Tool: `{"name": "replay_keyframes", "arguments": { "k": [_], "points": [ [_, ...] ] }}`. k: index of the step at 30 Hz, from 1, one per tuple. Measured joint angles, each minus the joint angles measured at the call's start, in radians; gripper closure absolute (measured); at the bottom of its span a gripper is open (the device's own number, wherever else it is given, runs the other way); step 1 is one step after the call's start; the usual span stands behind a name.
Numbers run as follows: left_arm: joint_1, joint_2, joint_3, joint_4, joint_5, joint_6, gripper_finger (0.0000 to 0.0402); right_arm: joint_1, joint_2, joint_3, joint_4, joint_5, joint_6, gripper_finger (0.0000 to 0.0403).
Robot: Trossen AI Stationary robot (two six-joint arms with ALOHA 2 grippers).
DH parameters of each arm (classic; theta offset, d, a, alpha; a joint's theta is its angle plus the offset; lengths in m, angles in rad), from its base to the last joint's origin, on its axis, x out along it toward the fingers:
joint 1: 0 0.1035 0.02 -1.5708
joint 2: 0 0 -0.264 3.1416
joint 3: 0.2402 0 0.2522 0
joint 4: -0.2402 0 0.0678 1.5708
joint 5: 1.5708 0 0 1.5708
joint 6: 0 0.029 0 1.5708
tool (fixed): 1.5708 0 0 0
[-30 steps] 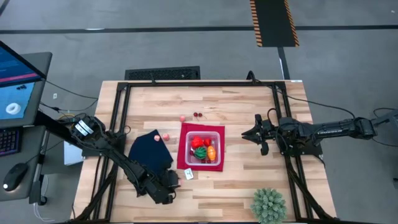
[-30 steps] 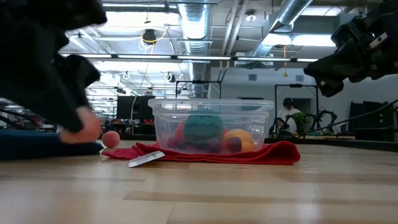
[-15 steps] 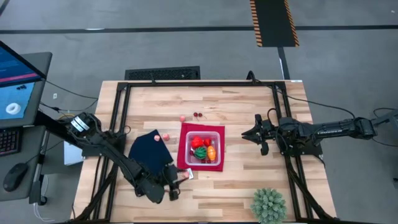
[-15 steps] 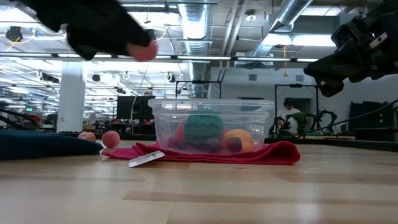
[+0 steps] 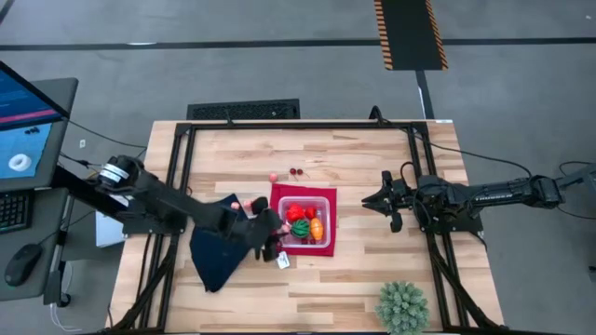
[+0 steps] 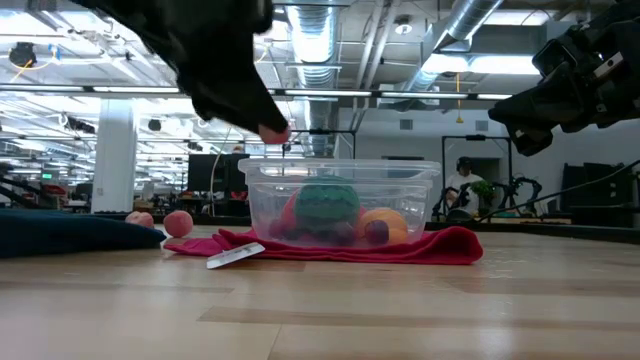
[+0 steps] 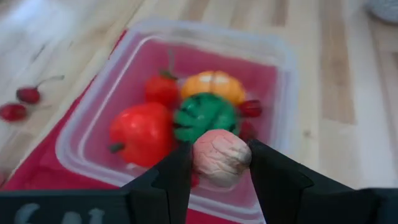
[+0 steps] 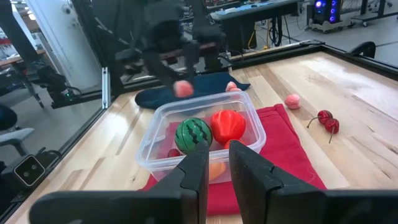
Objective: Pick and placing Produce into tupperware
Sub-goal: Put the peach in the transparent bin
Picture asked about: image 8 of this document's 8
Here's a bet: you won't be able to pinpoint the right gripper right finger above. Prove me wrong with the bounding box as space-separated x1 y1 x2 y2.
228 139 398 224

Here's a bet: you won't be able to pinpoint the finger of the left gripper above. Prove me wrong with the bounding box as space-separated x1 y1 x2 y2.
182 26 226 85
114 49 177 96

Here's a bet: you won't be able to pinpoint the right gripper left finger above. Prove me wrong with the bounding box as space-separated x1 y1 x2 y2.
29 140 210 224

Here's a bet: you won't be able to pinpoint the red toy cherry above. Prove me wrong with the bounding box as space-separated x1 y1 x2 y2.
324 118 340 144
167 147 182 159
306 109 334 129

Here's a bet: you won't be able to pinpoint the orange toy pepper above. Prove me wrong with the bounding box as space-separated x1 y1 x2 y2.
208 161 228 182

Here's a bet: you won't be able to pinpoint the green toy watermelon ball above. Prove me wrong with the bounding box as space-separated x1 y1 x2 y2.
174 117 214 156

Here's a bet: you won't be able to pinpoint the red bell pepper toy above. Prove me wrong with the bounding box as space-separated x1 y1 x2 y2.
210 109 247 146

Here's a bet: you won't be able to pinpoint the red toy strawberry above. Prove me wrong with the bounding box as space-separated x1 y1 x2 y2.
222 138 246 150

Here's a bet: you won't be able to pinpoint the clear plastic tupperware container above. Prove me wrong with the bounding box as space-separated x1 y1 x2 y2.
135 91 267 185

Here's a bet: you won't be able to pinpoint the navy blue cloth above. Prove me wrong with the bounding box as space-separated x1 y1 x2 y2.
134 72 251 110

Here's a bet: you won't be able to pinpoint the red cloth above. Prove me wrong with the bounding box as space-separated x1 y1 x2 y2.
138 103 328 217

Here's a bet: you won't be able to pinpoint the grey desk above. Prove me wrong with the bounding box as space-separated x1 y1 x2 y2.
210 0 304 23

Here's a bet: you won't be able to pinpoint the white cabinet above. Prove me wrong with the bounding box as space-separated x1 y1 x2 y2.
24 0 103 91

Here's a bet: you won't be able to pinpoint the black electronics box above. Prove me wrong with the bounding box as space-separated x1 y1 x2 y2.
37 64 82 105

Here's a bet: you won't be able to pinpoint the computer tower blue lights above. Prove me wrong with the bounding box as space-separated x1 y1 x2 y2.
312 0 342 25

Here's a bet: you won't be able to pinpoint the grey office chair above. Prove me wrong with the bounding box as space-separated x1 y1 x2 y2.
0 104 35 156

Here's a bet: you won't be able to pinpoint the silver aluminium post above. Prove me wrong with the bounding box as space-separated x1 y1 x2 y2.
101 67 110 110

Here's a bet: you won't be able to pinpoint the black aluminium table frame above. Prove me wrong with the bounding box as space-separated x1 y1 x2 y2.
0 42 398 224

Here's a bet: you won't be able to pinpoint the grey table-level depth camera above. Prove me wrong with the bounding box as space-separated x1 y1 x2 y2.
13 154 47 188

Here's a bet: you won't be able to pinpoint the black curved bracket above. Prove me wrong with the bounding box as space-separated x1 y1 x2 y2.
346 40 377 59

